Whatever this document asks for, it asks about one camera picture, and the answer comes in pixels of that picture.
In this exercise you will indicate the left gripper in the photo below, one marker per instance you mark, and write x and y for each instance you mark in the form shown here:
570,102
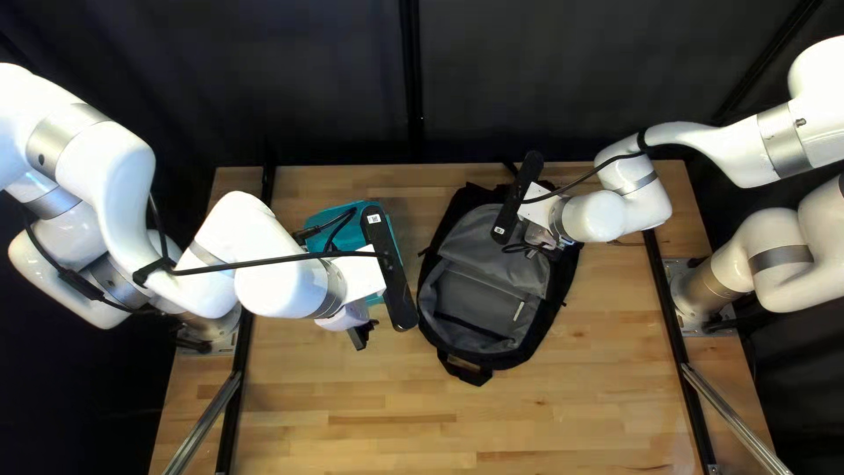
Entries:
359,274

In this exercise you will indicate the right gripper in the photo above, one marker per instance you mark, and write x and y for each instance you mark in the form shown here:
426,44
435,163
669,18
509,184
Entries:
537,214

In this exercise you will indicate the black backpack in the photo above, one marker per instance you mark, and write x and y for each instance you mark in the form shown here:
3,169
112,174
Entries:
488,290

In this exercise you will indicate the translucent teal lunch box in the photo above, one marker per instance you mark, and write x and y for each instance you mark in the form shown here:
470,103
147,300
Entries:
329,227

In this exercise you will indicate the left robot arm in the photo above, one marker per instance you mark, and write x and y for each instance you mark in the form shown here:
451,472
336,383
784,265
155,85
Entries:
105,198

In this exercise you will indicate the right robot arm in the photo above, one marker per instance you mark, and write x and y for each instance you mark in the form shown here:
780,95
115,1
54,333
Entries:
758,152

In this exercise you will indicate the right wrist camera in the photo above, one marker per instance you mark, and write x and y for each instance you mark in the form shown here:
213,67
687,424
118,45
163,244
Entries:
514,198

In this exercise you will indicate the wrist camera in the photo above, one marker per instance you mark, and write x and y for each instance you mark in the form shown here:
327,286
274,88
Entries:
514,198
390,277

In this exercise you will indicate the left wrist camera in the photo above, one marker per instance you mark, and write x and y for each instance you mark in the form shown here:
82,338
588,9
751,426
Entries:
390,277

